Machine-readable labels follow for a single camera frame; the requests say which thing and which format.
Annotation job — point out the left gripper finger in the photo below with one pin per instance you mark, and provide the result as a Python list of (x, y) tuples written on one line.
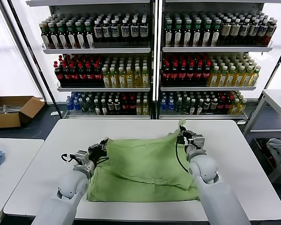
[(105, 144), (97, 145)]

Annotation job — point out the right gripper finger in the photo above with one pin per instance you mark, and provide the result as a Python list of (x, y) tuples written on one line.
[(181, 131), (189, 133)]

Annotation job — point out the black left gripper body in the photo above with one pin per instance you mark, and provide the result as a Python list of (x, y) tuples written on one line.
[(98, 155)]

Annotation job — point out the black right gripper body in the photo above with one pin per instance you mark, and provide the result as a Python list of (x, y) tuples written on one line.
[(185, 139)]

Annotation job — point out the plain green t-shirt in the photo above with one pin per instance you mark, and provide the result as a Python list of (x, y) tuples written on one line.
[(142, 164)]

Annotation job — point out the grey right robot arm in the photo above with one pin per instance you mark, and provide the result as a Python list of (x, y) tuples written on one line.
[(208, 171)]

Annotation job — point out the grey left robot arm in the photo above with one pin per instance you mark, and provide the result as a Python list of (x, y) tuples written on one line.
[(65, 187)]

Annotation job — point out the grey white clothes pile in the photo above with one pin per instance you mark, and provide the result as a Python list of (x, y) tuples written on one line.
[(279, 150)]

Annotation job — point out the dark green water bottle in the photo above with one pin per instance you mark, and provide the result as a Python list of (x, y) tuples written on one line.
[(91, 106), (185, 106), (84, 106), (178, 106)]

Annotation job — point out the small white-cap dark bottle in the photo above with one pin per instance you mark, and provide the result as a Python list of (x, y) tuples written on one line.
[(193, 107), (104, 108), (97, 108), (214, 106), (110, 107), (207, 106), (200, 107), (117, 107)]

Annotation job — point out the blue water bottle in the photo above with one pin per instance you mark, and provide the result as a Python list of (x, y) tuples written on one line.
[(69, 106), (76, 106), (171, 106), (163, 106)]

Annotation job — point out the small red-cap cola bottle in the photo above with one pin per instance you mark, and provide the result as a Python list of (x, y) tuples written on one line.
[(221, 106), (125, 107), (228, 106), (132, 107)]

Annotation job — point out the small yellow tea bottle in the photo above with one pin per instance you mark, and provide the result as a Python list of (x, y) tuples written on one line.
[(138, 108), (145, 108), (234, 107), (241, 107)]

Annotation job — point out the small white floor item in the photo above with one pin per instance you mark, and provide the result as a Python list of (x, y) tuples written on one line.
[(53, 113)]

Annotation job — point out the black slanted pole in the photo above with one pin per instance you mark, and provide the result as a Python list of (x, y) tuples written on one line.
[(280, 62), (53, 100)]

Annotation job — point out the dark storage crate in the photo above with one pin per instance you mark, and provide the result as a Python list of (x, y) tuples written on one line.
[(260, 152)]

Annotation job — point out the white side table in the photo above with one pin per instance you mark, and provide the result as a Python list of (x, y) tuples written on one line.
[(16, 164)]

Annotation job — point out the grey metal shelf unit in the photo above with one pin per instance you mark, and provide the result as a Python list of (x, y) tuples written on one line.
[(96, 50), (213, 49)]

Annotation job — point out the open cardboard box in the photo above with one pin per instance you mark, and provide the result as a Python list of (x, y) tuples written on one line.
[(4, 118)]

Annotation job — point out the green-cap dark tea bottle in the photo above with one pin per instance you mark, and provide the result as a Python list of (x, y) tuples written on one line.
[(178, 34), (72, 39), (54, 39), (187, 34), (206, 34), (90, 39), (168, 34), (197, 34), (215, 34), (81, 39), (63, 39), (46, 40)]

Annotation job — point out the grey wrapped parts bundle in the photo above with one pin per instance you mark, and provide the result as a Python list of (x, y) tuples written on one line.
[(7, 109)]

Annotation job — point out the white-cap blue-label drink bottle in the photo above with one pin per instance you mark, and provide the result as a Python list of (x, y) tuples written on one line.
[(98, 32), (134, 30), (115, 31), (253, 31), (125, 31), (244, 31), (262, 31), (106, 31), (143, 30)]

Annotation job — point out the white-cap tan-label drink bottle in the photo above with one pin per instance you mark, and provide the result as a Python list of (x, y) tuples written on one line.
[(225, 31), (234, 31)]

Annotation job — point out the white-cap amber drink bottle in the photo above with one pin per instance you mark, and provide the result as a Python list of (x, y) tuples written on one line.
[(271, 32)]

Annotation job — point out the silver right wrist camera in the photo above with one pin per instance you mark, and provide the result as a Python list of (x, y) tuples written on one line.
[(199, 141)]

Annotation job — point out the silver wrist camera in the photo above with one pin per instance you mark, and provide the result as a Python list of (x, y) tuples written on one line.
[(82, 157), (199, 141)]

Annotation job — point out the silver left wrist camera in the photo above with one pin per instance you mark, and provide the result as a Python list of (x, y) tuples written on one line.
[(82, 157)]

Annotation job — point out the grey frame white table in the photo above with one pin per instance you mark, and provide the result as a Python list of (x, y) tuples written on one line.
[(276, 98)]

